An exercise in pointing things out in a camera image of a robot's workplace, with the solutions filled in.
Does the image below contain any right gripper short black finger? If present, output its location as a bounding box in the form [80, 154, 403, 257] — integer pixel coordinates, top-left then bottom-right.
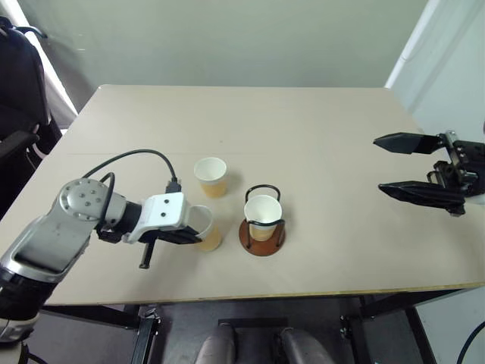
[372, 132, 443, 156]

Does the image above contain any black table frame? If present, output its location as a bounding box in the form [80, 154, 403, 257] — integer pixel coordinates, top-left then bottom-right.
[37, 288, 469, 364]

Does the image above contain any black chair with backpack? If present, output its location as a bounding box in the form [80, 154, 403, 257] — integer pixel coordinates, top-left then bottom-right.
[0, 15, 64, 221]

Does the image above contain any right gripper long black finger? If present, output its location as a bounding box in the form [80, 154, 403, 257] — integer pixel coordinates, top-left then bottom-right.
[377, 180, 467, 218]

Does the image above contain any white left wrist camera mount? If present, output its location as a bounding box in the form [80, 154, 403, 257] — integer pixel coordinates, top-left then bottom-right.
[121, 192, 189, 244]

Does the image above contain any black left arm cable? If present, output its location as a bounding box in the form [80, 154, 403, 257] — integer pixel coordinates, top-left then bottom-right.
[81, 149, 183, 194]

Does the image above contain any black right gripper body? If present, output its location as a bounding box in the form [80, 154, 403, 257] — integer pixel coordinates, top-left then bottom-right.
[427, 130, 485, 199]

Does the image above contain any left gripper broad black finger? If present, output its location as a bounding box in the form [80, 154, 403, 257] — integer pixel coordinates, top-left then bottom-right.
[162, 226, 204, 246]

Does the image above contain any grey rounded shape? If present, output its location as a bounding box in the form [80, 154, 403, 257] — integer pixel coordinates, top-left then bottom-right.
[195, 323, 239, 364]
[275, 327, 336, 364]

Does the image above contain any black wire cup holder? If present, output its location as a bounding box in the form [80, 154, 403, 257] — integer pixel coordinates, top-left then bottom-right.
[239, 184, 286, 257]

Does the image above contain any thin black floor cable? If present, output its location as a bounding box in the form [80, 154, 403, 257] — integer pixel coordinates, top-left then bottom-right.
[455, 321, 485, 364]

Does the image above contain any left gripper slim black finger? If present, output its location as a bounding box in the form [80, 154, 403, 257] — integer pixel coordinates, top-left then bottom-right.
[138, 240, 157, 270]

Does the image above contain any paper cup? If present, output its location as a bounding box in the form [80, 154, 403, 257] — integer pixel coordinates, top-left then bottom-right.
[193, 156, 230, 199]
[188, 205, 223, 253]
[243, 194, 283, 243]

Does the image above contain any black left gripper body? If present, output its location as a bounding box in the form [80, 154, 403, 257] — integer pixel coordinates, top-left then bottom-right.
[140, 227, 183, 245]

